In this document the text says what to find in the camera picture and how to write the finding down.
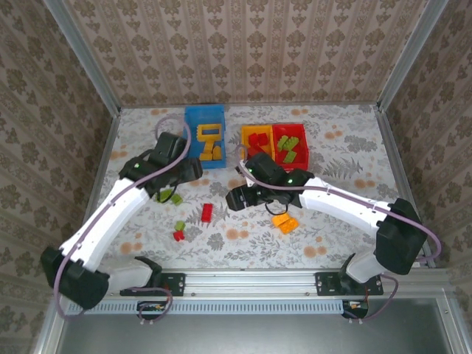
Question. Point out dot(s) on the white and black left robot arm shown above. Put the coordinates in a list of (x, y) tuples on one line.
[(107, 221)]

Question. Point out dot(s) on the light green lego brick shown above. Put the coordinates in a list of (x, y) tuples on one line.
[(294, 143)]

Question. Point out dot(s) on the long red lego brick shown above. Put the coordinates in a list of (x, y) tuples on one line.
[(207, 212)]

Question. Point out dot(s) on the small red lego brick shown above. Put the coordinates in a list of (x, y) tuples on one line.
[(253, 139), (178, 235)]

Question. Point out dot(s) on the long orange lego brick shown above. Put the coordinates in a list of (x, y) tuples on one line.
[(210, 146)]

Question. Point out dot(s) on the blue plastic bin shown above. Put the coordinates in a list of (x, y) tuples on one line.
[(204, 114)]

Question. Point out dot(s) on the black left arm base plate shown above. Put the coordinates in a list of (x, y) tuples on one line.
[(173, 284)]

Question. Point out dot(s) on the black connector with orange plug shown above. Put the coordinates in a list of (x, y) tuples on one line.
[(147, 308), (350, 312)]

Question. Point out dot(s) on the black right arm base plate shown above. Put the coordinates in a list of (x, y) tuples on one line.
[(326, 284)]

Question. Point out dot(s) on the aluminium table side rail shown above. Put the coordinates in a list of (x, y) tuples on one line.
[(390, 147), (107, 147)]

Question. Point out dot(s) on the grey metal sheet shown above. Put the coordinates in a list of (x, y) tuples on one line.
[(258, 335)]

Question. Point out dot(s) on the yellow plastic bin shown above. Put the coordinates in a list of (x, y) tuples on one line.
[(258, 128)]

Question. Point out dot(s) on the red plastic bin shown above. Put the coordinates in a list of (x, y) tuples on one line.
[(291, 130)]

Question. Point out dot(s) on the long green lego brick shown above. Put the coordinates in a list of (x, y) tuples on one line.
[(291, 157), (283, 142)]

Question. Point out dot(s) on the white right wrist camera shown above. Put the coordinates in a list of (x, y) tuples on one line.
[(250, 182)]

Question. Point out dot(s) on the yellow lego window frame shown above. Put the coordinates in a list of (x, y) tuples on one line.
[(211, 138)]

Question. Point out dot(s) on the aluminium frame post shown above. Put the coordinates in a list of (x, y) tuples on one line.
[(85, 55), (409, 59)]

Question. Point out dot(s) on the aluminium mounting rail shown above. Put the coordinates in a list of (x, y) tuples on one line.
[(250, 282)]

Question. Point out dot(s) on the floral patterned table cover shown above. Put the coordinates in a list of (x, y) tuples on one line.
[(350, 155)]

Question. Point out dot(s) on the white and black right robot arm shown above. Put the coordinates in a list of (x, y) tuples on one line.
[(339, 206)]

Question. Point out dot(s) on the yellow lego brick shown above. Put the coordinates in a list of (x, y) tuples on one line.
[(205, 156)]

